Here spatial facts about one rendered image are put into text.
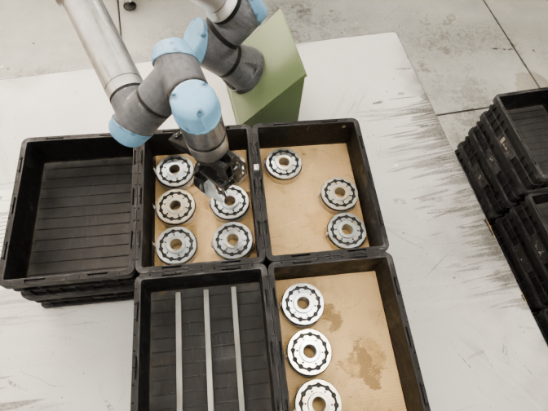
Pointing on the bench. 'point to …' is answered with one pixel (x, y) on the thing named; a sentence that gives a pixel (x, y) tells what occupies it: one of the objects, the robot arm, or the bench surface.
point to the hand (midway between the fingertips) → (217, 183)
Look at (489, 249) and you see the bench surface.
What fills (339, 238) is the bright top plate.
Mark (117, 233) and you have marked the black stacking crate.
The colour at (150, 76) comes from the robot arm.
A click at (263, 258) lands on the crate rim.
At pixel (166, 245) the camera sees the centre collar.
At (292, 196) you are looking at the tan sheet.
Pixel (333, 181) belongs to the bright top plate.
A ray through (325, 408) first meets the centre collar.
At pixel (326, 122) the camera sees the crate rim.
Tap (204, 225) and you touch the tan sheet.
